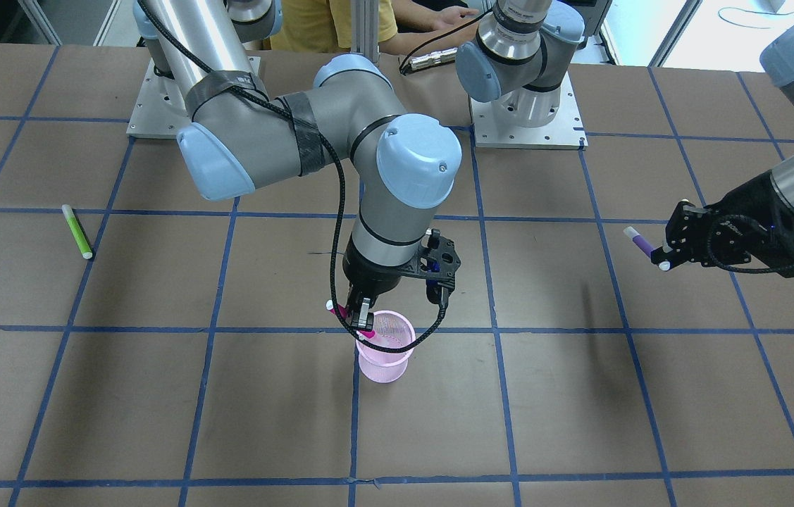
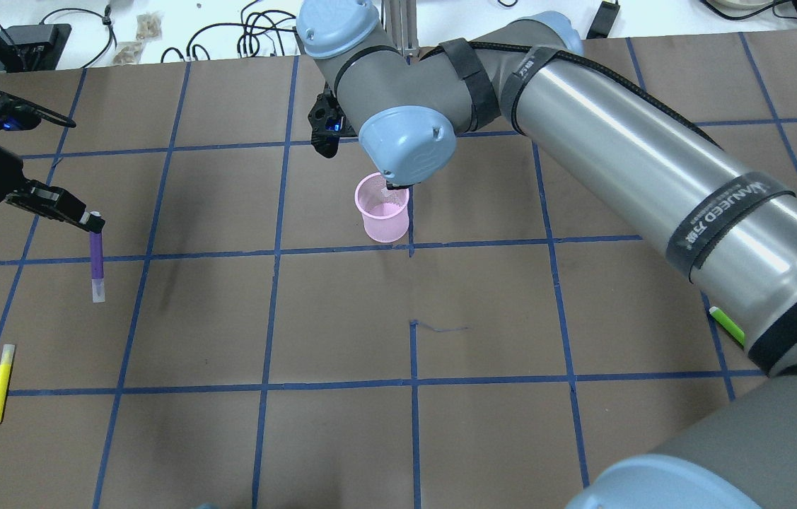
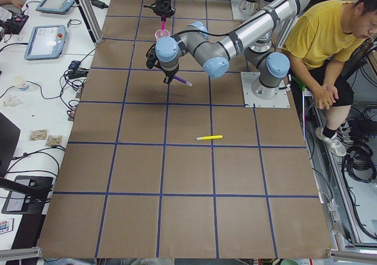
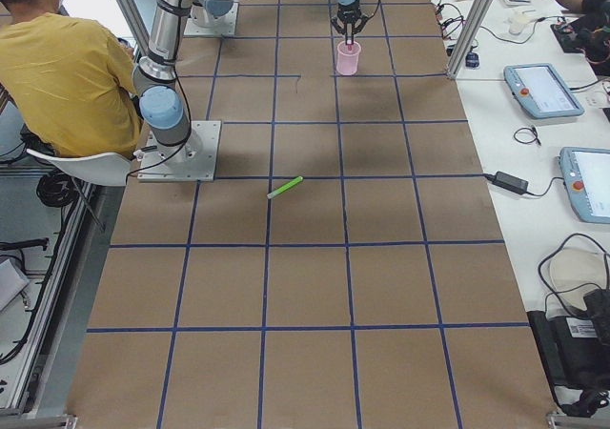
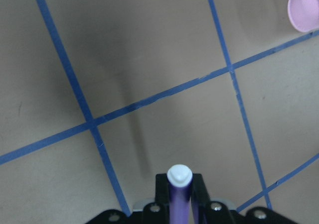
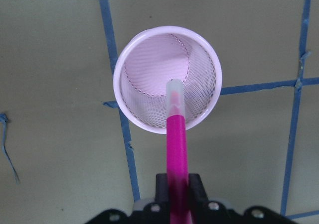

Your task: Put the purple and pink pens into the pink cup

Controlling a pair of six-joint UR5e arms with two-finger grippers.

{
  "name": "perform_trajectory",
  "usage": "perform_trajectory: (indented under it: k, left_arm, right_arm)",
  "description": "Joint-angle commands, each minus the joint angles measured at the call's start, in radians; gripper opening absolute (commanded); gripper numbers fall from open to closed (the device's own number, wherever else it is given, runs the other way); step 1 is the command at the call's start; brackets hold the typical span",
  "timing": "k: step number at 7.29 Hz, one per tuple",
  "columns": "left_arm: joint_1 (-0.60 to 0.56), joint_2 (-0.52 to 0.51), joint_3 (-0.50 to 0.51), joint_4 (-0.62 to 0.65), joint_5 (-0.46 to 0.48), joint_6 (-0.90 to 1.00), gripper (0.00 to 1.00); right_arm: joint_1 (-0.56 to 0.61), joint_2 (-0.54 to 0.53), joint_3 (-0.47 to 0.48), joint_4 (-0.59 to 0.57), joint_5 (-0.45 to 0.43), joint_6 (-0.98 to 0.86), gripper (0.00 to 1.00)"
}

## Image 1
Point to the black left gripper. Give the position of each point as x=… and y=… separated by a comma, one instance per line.
x=735, y=227

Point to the aluminium frame post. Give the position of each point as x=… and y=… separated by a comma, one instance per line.
x=364, y=29

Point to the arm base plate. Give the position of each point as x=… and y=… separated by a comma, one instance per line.
x=162, y=110
x=526, y=119

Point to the green highlighter pen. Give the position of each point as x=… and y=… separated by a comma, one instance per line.
x=77, y=232

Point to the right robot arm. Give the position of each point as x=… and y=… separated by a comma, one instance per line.
x=240, y=140

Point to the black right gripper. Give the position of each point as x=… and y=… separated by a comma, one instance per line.
x=370, y=277

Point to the pink highlighter pen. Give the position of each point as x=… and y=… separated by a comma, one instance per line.
x=337, y=309

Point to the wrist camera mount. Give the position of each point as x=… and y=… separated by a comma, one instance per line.
x=435, y=260

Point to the purple highlighter pen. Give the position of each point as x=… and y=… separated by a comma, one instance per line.
x=640, y=243

